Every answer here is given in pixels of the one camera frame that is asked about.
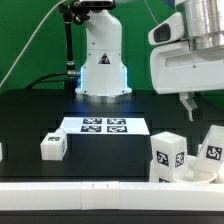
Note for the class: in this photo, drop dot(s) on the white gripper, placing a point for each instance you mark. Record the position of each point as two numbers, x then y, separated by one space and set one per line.
176 69

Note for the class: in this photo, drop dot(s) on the white round stool seat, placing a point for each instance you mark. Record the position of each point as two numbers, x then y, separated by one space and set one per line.
193 176

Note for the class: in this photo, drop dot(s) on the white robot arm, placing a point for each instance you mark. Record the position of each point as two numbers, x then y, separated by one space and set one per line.
103 76

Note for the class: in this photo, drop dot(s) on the white fiducial marker sheet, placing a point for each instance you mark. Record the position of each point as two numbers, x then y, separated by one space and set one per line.
104 126

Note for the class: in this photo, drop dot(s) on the white block at left edge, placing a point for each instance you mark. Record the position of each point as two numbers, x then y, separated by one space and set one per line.
1 153

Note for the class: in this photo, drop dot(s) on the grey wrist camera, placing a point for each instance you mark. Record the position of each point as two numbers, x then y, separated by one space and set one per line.
169 31

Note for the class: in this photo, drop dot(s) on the white front barrier rail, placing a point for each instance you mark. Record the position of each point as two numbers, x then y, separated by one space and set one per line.
110 195

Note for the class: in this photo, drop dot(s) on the black overhead camera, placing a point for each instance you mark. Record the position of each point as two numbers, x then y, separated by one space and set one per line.
97 4

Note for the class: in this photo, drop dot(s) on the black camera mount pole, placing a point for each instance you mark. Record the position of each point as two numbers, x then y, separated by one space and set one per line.
67 17

